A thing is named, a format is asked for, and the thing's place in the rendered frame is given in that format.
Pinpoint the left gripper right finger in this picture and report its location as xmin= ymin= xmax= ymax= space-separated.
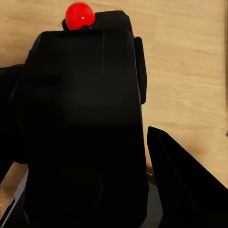
xmin=147 ymin=126 xmax=228 ymax=228

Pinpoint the digital camera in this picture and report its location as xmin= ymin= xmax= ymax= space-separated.
xmin=0 ymin=2 xmax=150 ymax=228

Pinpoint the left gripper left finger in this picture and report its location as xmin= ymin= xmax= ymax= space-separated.
xmin=0 ymin=127 xmax=23 ymax=183

